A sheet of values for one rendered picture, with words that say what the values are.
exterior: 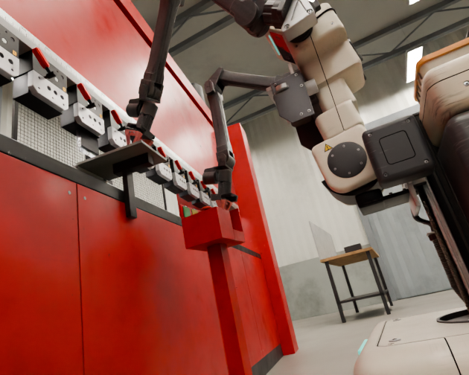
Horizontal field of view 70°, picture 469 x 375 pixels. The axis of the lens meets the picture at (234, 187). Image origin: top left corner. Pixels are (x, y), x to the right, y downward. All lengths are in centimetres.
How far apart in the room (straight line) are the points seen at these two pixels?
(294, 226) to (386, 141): 801
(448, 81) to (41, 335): 101
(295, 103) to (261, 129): 886
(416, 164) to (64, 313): 88
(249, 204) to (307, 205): 556
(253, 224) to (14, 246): 265
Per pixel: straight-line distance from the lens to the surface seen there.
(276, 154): 946
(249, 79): 158
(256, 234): 327
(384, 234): 846
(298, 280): 873
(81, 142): 140
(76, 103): 143
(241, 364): 129
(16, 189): 90
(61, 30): 158
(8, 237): 85
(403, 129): 89
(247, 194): 338
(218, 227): 123
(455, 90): 86
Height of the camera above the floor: 39
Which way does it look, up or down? 20 degrees up
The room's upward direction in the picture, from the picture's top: 12 degrees counter-clockwise
